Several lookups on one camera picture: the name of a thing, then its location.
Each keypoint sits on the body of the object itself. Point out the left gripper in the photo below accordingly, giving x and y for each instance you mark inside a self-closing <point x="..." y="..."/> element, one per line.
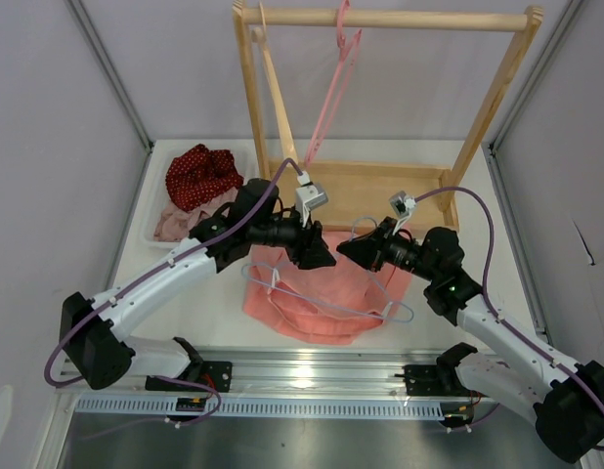
<point x="309" y="249"/>

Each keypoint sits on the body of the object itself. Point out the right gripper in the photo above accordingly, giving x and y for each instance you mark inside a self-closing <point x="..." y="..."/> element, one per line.
<point x="371" y="249"/>

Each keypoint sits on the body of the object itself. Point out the salmon pink skirt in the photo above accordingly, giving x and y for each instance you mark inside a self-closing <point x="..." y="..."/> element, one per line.
<point x="331" y="303"/>

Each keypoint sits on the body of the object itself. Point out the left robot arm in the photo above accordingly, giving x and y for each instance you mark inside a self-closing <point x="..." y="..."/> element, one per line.
<point x="96" y="334"/>

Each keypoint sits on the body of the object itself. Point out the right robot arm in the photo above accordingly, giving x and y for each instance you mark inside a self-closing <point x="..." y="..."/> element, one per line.
<point x="562" y="397"/>

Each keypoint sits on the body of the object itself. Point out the pink plastic hanger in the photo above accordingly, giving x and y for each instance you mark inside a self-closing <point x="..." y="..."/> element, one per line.
<point x="349" y="49"/>

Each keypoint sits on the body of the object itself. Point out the beige wooden hanger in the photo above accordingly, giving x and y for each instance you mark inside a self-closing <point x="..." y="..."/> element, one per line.
<point x="260" y="37"/>

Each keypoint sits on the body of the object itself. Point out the wooden clothes rack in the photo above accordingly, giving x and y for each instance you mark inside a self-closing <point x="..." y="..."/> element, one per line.
<point x="363" y="185"/>

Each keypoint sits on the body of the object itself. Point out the red polka dot cloth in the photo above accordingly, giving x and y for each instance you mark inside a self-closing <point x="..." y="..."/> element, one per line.
<point x="199" y="175"/>

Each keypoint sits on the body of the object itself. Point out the dusty pink cloth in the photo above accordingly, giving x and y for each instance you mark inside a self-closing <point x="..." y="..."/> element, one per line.
<point x="174" y="224"/>

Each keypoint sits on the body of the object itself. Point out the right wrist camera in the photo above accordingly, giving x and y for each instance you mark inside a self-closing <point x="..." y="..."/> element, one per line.
<point x="404" y="206"/>

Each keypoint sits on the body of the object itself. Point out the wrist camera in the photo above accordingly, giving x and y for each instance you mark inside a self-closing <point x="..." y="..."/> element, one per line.
<point x="308" y="197"/>
<point x="404" y="206"/>

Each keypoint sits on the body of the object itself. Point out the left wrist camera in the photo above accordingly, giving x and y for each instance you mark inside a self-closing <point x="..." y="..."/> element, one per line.
<point x="308" y="197"/>

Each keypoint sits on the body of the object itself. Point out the aluminium mounting rail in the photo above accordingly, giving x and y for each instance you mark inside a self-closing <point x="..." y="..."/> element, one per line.
<point x="317" y="374"/>

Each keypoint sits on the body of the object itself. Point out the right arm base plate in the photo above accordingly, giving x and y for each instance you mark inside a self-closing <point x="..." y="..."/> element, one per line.
<point x="428" y="380"/>

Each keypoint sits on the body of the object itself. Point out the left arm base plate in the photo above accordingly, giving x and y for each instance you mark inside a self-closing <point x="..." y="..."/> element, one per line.
<point x="215" y="375"/>

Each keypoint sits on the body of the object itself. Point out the white slotted cable duct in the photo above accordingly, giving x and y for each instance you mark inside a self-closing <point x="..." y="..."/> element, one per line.
<point x="263" y="407"/>

